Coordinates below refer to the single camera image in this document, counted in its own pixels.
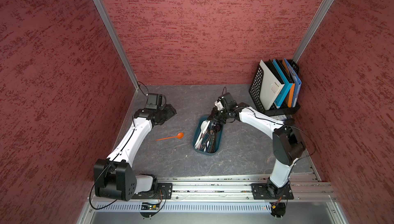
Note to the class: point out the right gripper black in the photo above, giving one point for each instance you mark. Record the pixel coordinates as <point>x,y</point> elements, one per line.
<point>213,116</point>

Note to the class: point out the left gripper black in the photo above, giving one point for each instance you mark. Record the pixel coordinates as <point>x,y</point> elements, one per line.
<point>170,111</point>

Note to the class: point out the purple iridescent spoon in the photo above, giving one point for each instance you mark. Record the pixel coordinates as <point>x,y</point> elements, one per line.
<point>215,130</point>

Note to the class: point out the teal plastic storage box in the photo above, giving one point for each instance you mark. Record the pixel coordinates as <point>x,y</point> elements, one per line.
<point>206,142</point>

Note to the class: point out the white plastic spoon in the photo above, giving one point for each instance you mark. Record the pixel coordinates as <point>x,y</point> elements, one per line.
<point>204,126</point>

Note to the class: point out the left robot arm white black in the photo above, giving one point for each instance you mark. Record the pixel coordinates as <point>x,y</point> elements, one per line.
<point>114,177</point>

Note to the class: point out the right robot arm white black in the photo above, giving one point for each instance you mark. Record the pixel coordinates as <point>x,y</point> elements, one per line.
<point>288,144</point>

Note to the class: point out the black mesh file rack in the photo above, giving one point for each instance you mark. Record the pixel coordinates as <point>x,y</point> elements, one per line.
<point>254,92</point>

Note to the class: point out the white folder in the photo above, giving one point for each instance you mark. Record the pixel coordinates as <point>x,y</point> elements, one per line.
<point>270,87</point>

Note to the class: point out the orange folder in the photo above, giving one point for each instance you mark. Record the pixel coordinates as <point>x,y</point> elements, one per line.
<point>289,98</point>

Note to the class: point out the teal folder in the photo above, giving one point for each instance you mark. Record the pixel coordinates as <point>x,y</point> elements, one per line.
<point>285,80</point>

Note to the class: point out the blue folder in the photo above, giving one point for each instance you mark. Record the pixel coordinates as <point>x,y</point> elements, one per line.
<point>293,70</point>

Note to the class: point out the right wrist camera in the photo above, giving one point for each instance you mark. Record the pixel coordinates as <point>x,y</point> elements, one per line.
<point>225,102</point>

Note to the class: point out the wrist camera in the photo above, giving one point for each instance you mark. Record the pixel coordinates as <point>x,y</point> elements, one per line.
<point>225,102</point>
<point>155,101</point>

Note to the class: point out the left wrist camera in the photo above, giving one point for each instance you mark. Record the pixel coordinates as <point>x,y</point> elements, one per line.
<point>155,101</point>

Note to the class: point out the orange handled spoon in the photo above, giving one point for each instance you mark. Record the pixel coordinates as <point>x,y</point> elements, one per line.
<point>178,136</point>

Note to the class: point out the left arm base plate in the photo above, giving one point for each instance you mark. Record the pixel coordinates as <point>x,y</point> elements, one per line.
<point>159,191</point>

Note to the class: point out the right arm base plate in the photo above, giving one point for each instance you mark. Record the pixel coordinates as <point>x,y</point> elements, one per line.
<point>271,192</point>

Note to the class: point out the perforated cable tray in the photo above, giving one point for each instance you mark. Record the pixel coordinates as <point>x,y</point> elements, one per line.
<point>189,207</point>

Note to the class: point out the aluminium front rail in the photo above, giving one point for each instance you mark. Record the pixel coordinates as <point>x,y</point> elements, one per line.
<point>301,188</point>

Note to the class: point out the left corner aluminium post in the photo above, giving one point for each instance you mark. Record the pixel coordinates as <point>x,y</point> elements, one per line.
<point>99,4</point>

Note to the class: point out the corner aluminium post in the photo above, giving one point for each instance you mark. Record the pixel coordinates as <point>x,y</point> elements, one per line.
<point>99,4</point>
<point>313,26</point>

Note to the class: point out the right corner aluminium post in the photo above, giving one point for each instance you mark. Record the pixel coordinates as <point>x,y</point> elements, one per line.
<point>313,26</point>

